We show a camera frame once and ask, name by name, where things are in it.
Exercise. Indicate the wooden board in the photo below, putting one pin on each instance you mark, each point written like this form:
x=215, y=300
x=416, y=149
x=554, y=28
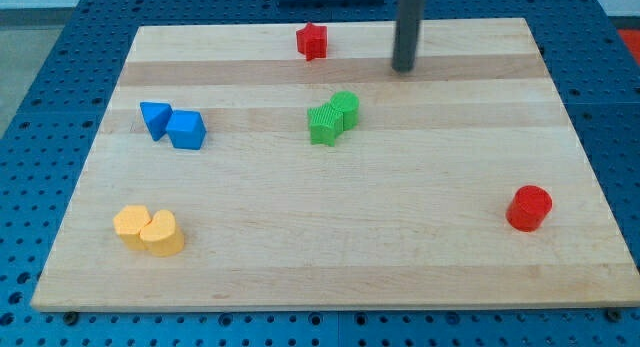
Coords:
x=405, y=211

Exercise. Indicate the red star block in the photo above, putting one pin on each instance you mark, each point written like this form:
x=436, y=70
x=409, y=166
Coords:
x=312, y=41

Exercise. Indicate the yellow hexagon block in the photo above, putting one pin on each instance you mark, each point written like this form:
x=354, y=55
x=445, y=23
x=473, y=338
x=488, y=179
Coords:
x=128, y=224

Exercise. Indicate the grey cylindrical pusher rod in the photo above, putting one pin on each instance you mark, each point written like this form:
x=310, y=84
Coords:
x=407, y=31

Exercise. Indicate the blue triangle block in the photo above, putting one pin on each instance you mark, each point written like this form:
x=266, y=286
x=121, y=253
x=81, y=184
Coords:
x=156, y=116

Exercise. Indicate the green cylinder block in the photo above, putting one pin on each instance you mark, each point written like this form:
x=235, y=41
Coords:
x=348, y=104

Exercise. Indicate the red cylinder block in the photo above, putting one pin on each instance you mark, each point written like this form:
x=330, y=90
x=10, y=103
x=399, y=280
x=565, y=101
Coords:
x=528, y=208

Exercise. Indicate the blue cube block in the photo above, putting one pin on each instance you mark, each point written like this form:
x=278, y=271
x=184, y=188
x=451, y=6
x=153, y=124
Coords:
x=186, y=129

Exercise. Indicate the green star block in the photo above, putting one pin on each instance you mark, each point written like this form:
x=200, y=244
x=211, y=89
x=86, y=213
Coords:
x=325, y=124

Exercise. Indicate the yellow heart block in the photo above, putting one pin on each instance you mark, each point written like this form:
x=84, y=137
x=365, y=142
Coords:
x=163, y=237

